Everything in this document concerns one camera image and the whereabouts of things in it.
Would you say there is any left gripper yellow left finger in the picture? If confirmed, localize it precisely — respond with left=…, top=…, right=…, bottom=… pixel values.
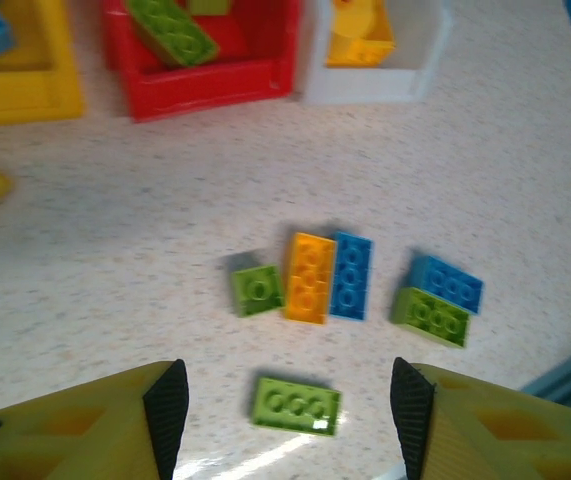
left=0, top=358, right=190, bottom=480

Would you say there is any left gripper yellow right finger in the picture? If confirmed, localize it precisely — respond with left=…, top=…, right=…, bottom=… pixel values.
left=389, top=356, right=571, bottom=480

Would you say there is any green two-by-four brick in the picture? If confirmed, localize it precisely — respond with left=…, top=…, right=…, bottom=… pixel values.
left=124, top=0, right=220, bottom=70
left=249, top=376, right=342, bottom=439
left=390, top=286, right=471, bottom=350

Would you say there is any green two-by-two brick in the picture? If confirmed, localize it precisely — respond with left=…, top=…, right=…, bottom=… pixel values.
left=229, top=264, right=286, bottom=319
left=186, top=0, right=231, bottom=17

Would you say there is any orange two-by-four brick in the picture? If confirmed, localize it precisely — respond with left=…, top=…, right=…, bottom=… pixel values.
left=283, top=231, right=339, bottom=326

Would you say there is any yellow plastic bin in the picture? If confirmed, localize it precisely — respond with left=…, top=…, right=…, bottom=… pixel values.
left=0, top=0, right=88, bottom=130

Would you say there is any red plastic bin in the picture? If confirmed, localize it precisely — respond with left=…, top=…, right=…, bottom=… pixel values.
left=102, top=0, right=302, bottom=124

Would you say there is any white plastic bin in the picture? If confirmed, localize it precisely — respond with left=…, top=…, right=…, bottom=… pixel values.
left=300, top=0, right=454, bottom=106

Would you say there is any orange two-by-two brick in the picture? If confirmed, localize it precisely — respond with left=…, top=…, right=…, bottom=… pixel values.
left=325, top=29, right=397, bottom=69

